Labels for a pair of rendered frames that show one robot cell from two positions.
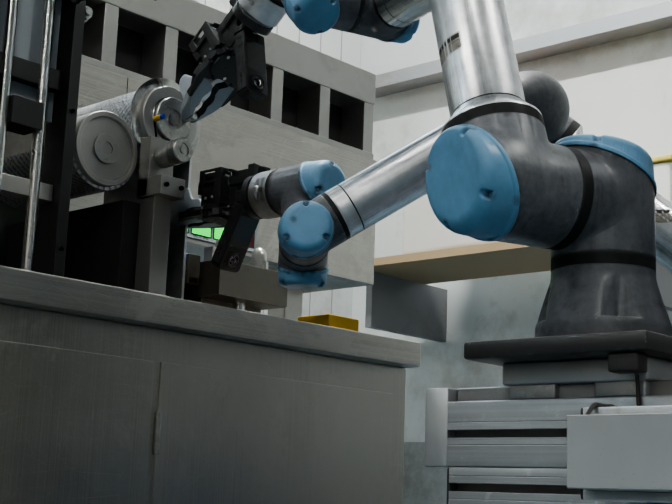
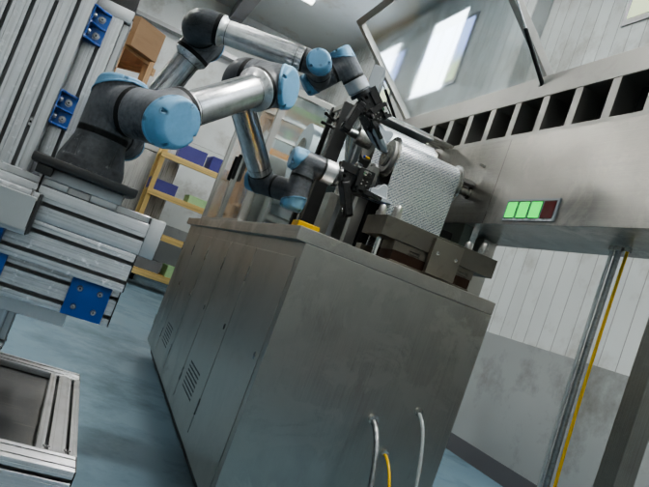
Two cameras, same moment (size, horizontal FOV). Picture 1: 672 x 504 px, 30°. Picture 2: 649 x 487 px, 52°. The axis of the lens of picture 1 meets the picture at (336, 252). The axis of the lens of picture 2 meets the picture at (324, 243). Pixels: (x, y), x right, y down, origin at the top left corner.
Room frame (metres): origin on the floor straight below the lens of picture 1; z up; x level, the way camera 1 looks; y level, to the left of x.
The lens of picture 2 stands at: (2.97, -1.69, 0.75)
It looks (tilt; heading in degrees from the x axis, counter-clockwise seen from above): 4 degrees up; 119
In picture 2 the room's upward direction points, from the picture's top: 20 degrees clockwise
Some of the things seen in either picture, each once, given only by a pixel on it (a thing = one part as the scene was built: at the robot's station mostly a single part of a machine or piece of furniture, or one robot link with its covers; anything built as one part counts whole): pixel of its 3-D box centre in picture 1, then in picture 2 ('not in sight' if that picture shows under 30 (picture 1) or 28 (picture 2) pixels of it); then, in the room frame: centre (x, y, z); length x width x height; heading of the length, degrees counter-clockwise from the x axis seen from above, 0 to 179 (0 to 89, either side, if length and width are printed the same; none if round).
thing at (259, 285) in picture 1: (178, 293); (429, 245); (2.25, 0.28, 1.00); 0.40 x 0.16 x 0.06; 47
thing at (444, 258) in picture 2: not in sight; (443, 260); (2.32, 0.23, 0.97); 0.10 x 0.03 x 0.11; 47
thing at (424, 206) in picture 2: (143, 218); (414, 209); (2.13, 0.34, 1.11); 0.23 x 0.01 x 0.18; 47
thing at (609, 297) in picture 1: (603, 303); not in sight; (1.39, -0.30, 0.87); 0.15 x 0.15 x 0.10
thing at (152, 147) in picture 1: (159, 230); (353, 207); (1.95, 0.28, 1.05); 0.06 x 0.05 x 0.31; 47
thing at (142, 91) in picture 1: (165, 121); (390, 157); (2.01, 0.29, 1.25); 0.15 x 0.01 x 0.15; 137
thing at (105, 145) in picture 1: (60, 160); not in sight; (2.00, 0.46, 1.18); 0.26 x 0.12 x 0.12; 47
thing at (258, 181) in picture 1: (269, 194); (328, 172); (1.91, 0.11, 1.11); 0.08 x 0.05 x 0.08; 137
